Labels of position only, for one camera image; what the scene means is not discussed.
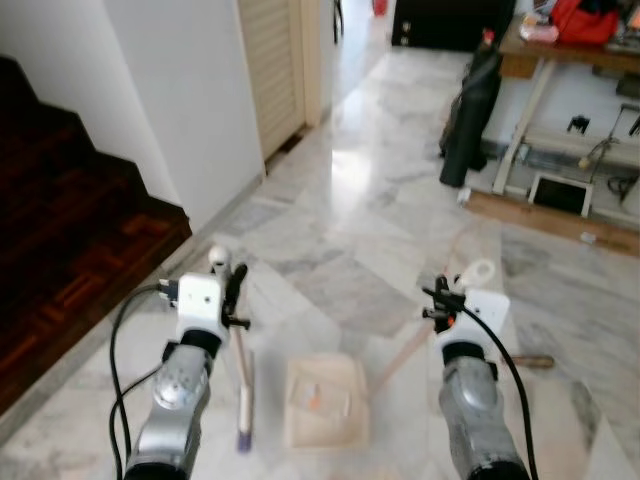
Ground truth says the black cabinet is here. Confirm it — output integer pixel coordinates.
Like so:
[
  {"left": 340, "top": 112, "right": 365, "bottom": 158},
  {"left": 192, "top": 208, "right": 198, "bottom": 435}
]
[{"left": 391, "top": 0, "right": 522, "bottom": 52}]

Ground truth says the dark wooden staircase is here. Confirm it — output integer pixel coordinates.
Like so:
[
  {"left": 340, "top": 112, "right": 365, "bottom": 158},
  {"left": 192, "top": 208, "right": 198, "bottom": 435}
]
[{"left": 0, "top": 54, "right": 192, "bottom": 413}]

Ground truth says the black rolled mat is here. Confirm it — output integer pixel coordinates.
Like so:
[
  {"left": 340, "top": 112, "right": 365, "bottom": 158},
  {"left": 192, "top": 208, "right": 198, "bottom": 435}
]
[{"left": 439, "top": 29, "right": 504, "bottom": 189}]

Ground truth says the beige louvered door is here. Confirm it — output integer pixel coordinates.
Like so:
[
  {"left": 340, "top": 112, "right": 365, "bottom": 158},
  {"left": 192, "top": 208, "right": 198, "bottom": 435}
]
[{"left": 237, "top": 0, "right": 324, "bottom": 162}]

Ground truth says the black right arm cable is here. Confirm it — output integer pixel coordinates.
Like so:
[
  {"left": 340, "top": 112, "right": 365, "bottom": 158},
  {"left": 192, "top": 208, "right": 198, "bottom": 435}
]
[{"left": 458, "top": 304, "right": 542, "bottom": 480}]

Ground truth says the wooden sewing machine table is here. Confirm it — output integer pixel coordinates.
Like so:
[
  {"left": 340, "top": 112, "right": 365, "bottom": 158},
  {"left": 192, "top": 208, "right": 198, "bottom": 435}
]
[{"left": 489, "top": 14, "right": 640, "bottom": 227}]

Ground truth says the white-framed black panel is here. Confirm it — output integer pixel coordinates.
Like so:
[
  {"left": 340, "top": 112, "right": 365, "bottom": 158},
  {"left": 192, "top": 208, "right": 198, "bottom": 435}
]
[{"left": 527, "top": 171, "right": 594, "bottom": 219}]

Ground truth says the long wooden plank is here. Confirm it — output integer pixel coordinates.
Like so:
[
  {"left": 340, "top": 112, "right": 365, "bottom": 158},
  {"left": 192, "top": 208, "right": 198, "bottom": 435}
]
[{"left": 464, "top": 189, "right": 640, "bottom": 257}]

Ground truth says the red bag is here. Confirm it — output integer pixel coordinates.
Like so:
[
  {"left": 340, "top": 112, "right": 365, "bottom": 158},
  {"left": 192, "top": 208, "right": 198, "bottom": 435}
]
[{"left": 549, "top": 0, "right": 622, "bottom": 47}]

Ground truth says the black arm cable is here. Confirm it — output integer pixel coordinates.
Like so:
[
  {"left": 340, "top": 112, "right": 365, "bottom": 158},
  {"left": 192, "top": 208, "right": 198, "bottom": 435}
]
[
  {"left": 107, "top": 282, "right": 182, "bottom": 480},
  {"left": 458, "top": 304, "right": 542, "bottom": 480}
]

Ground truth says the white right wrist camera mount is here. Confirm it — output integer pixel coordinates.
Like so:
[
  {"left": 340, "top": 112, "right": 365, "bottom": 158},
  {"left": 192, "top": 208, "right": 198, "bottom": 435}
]
[{"left": 454, "top": 289, "right": 512, "bottom": 347}]

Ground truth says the beige long-handled dustpan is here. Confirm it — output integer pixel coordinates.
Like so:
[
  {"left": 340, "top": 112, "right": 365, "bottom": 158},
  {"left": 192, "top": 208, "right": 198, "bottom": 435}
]
[{"left": 282, "top": 259, "right": 499, "bottom": 452}]

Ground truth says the broom with white knob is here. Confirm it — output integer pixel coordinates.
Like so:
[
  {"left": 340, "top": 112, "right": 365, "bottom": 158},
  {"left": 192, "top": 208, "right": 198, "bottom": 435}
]
[{"left": 207, "top": 244, "right": 258, "bottom": 454}]

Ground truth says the small brown wooden piece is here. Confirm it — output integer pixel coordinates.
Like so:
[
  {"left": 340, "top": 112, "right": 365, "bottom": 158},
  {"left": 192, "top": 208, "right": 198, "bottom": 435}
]
[{"left": 511, "top": 354, "right": 557, "bottom": 370}]

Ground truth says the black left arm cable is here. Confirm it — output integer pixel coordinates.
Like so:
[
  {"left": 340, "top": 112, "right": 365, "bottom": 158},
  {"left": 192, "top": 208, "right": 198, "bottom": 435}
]
[{"left": 107, "top": 282, "right": 182, "bottom": 480}]

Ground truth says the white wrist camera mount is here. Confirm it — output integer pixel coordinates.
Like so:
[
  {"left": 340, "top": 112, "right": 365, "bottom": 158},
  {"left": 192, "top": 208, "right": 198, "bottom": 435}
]
[
  {"left": 454, "top": 289, "right": 512, "bottom": 347},
  {"left": 176, "top": 272, "right": 224, "bottom": 337}
]

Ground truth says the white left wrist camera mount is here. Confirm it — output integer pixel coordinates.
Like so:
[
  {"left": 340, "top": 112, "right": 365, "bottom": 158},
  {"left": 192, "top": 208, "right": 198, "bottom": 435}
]
[{"left": 176, "top": 272, "right": 224, "bottom": 337}]

